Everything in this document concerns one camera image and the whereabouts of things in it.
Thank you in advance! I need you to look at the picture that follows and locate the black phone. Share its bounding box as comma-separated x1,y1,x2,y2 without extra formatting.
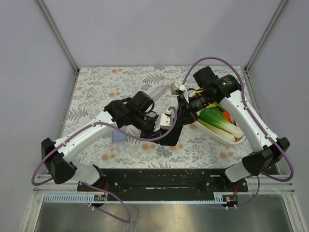
159,119,183,146

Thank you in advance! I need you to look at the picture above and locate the lilac phone case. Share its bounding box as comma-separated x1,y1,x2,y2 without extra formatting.
112,130,126,144

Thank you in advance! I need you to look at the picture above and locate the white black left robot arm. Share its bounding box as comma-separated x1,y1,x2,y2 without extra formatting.
41,91,173,184

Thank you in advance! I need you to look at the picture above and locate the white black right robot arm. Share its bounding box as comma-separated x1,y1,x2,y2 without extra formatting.
185,67,290,182

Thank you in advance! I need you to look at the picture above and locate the white oval basket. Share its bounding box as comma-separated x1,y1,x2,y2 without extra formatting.
193,89,247,145

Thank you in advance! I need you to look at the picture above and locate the toy bok choy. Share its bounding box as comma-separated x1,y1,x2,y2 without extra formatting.
198,108,244,138

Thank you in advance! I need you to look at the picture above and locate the clear acrylic block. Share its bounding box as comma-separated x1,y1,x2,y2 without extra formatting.
149,85,167,102

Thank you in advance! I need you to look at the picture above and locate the orange toy carrot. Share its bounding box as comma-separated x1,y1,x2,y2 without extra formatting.
222,111,233,124

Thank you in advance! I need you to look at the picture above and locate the floral tablecloth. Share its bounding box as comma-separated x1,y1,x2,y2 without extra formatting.
63,66,251,168

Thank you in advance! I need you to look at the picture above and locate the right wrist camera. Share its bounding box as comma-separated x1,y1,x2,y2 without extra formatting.
170,81,189,102

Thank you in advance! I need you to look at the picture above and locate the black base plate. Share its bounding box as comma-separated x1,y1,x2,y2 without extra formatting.
76,168,249,202

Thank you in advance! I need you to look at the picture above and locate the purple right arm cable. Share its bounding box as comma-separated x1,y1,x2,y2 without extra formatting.
181,57,294,210

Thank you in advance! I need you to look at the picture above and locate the aluminium rail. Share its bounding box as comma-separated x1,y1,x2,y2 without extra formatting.
33,174,80,192

